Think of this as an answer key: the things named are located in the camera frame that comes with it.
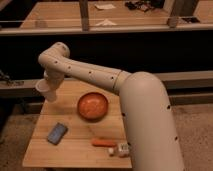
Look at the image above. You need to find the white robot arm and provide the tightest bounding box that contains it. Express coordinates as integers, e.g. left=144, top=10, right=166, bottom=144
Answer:
left=36, top=42, right=185, bottom=171

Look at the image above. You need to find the orange bowl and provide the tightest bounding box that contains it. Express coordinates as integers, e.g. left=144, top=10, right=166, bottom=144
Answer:
left=77, top=92, right=108, bottom=121

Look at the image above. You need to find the folded white paper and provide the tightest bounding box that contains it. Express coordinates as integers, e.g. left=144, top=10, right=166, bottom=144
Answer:
left=95, top=19, right=117, bottom=26

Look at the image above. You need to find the white plastic bottle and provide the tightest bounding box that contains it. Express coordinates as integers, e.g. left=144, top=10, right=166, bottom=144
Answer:
left=107, top=143, right=130, bottom=158

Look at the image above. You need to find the blue sponge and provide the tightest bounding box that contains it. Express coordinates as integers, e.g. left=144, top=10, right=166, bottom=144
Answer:
left=47, top=123, right=68, bottom=145

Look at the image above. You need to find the wooden cutting board table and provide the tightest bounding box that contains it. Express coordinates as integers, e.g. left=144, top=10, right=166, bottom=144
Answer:
left=23, top=81, right=131, bottom=170

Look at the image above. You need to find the white paper sheet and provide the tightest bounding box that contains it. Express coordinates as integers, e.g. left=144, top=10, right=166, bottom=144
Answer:
left=94, top=4, right=116, bottom=10

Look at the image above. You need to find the grey metal post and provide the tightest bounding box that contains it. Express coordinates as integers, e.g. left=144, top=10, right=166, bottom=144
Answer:
left=79, top=0, right=89, bottom=31
left=167, top=0, right=185, bottom=28

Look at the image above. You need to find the black cables pile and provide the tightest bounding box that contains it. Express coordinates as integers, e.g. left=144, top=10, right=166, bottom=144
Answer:
left=124, top=0, right=165, bottom=13

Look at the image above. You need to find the grey metal post right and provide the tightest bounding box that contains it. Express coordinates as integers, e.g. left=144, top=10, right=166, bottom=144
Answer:
left=167, top=0, right=185, bottom=28

